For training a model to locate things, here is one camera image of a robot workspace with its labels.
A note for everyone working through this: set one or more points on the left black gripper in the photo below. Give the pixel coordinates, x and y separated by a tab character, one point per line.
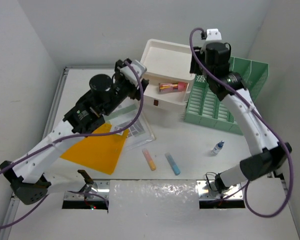
136	94

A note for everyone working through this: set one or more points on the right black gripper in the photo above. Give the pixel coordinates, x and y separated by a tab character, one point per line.
195	67

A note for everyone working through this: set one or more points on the pink-capped small bottle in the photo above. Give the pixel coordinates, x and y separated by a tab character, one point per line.
172	87

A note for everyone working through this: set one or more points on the white three-drawer storage box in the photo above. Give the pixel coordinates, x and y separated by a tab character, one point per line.
167	62

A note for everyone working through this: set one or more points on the orange pink highlighter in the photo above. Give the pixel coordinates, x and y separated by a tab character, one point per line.
149	159

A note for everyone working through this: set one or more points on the blue highlighter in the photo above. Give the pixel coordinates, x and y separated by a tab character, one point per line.
172	164

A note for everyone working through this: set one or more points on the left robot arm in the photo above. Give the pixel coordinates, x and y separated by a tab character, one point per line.
28	175

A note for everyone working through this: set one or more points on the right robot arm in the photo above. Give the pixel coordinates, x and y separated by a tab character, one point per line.
268	152

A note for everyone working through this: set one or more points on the green plastic file organizer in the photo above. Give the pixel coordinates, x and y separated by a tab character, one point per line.
204	108

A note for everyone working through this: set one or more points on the clear sleeve with documents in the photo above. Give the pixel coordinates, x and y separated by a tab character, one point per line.
140	133

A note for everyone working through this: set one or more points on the blue-capped small dropper bottle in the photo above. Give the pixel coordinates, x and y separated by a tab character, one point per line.
218	147

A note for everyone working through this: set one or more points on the orange plastic folder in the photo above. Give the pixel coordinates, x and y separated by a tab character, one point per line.
98	153

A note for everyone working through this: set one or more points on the white foam front panel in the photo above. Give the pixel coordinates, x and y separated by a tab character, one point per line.
151	210

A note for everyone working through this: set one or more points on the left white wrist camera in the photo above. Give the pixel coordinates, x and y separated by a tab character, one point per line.
138	67

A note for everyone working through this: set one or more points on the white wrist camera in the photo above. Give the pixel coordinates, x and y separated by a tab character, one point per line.
211	35
138	67

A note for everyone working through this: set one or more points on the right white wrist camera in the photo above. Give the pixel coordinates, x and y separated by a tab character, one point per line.
211	35

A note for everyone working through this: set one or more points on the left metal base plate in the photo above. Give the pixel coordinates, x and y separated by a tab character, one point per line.
97	191

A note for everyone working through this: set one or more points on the metal base plate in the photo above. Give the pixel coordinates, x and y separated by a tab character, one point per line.
205	193
97	191

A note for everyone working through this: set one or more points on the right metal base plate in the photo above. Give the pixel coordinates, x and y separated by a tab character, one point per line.
205	193

